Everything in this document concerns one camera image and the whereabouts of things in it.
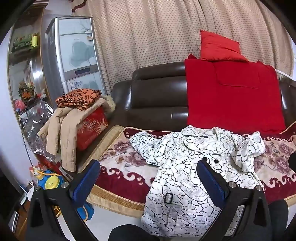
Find white black-patterned coat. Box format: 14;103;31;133
129;125;266;239

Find wooden display cabinet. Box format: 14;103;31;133
7;6;48;112

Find green artificial plants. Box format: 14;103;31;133
13;34;33;50

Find brown leather sofa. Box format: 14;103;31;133
76;61;296;173

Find red gift box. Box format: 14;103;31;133
75;107;109;151

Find beige padded coat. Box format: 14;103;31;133
37;95;116;173

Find red floral blanket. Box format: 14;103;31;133
87;120;296;212

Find blue yellow toy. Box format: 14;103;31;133
29;166;95;222

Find person's dark trouser leg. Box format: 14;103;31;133
109;224;160;241
268;199;290;241

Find clear plastic sheet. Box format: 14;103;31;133
20;100;62;163

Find small red pillow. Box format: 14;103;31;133
200;30;249;62

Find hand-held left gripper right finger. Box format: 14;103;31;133
196;158;273;241

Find silver refrigerator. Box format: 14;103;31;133
40;16;109;109

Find pink round object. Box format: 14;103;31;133
14;100;26;112

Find white metal rail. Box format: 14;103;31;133
275;68;296;81

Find orange black patterned cloth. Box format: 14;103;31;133
55;88;102;111

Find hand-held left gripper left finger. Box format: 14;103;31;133
25;159;101;241

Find orange flower arrangement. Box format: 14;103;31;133
18;81;36;101

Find large red cushion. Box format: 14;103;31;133
184;53;287;135

